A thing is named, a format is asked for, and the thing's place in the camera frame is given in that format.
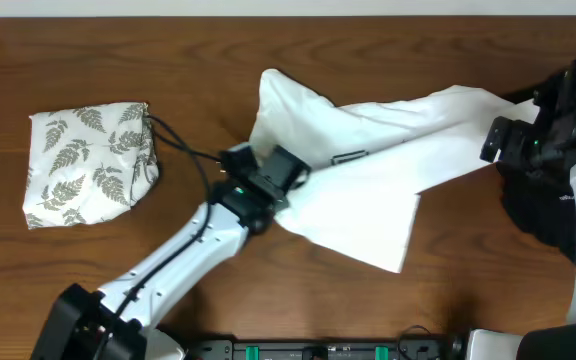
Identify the black garment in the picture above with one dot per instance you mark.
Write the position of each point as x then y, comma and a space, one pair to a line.
541, 203

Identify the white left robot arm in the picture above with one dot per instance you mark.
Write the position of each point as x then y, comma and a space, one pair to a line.
119, 320

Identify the white printed t-shirt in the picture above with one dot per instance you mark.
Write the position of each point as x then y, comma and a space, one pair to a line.
371, 161

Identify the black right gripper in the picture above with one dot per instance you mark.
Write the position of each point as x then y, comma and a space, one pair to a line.
514, 149

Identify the fern-print fabric bag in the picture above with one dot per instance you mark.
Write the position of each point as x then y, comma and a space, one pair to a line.
88, 165

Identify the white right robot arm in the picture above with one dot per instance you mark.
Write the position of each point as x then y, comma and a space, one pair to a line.
551, 343

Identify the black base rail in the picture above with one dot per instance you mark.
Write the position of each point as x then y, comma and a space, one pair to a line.
414, 343

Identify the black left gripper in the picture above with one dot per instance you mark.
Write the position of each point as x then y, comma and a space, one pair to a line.
281, 204

